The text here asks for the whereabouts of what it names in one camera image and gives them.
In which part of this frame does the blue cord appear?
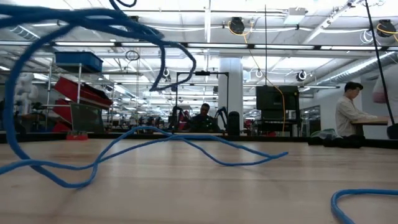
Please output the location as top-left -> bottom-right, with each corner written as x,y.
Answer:
0,0 -> 398,224

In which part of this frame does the white building column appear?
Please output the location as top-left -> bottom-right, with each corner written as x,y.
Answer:
217,57 -> 244,130

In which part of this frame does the black monitor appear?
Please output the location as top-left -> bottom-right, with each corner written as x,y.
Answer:
255,85 -> 301,121

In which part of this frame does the thin vertical pole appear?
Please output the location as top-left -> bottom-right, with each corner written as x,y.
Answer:
264,4 -> 268,86

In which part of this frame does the metal shelf rack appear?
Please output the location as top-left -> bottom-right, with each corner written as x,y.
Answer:
44,62 -> 116,134

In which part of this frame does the small red box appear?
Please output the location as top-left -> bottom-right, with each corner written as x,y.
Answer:
65,130 -> 89,141

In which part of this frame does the blue plastic tote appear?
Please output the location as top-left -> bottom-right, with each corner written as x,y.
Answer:
55,51 -> 104,73

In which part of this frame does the red plastic bin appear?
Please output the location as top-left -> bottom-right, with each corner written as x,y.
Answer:
51,121 -> 70,134
52,98 -> 72,123
53,76 -> 113,110

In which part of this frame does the wooden side table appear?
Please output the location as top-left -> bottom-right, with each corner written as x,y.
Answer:
351,117 -> 389,126

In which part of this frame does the black camera gantry frame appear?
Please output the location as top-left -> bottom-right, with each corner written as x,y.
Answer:
175,71 -> 230,131

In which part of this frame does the yellow reel cable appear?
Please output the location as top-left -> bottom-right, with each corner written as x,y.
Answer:
228,21 -> 286,133

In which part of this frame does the black hanging cable loop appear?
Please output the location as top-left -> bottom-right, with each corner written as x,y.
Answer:
124,49 -> 141,62

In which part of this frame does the black ceiling cable reel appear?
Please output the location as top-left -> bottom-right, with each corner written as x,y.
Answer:
228,17 -> 246,35
375,19 -> 398,39

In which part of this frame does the black aluminium table frame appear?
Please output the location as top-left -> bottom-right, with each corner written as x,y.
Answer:
0,132 -> 398,149

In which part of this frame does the silver ceiling duct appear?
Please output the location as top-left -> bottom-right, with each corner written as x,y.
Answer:
9,24 -> 44,42

